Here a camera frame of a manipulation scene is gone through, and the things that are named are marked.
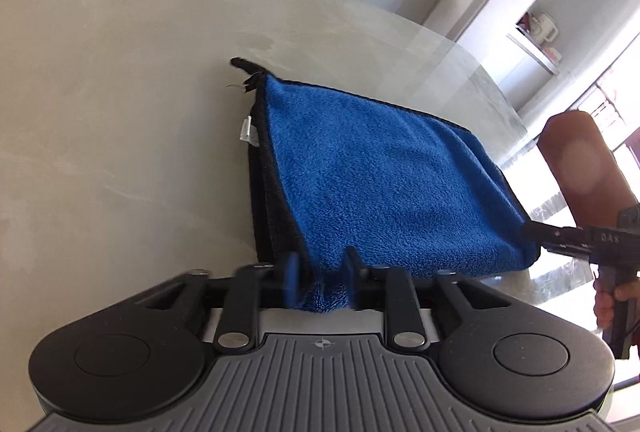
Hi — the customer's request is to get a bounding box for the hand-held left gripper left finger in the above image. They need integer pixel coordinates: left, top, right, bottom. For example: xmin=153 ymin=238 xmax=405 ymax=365
xmin=135 ymin=252 xmax=301 ymax=353

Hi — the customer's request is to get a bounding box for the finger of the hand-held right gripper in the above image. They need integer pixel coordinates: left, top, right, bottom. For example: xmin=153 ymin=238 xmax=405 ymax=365
xmin=520 ymin=221 xmax=595 ymax=259

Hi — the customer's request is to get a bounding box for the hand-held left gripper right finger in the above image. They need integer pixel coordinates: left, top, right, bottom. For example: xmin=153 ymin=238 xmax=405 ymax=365
xmin=344 ymin=247 xmax=506 ymax=353

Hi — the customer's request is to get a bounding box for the grey and blue towel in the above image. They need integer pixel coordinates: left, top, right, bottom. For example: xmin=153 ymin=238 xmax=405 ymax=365
xmin=229 ymin=56 xmax=542 ymax=314

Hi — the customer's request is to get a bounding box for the person's right hand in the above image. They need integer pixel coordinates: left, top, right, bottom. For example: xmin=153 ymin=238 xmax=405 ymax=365
xmin=593 ymin=279 xmax=640 ymax=331

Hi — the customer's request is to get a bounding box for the brown leather chair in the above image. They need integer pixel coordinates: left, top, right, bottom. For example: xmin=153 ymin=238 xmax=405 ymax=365
xmin=537 ymin=109 xmax=639 ymax=233

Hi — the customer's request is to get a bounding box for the white side counter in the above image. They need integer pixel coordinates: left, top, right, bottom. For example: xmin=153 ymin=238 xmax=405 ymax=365
xmin=507 ymin=31 xmax=562 ymax=76

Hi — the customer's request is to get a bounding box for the white jug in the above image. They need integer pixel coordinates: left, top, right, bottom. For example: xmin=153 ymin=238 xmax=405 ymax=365
xmin=529 ymin=12 xmax=560 ymax=44

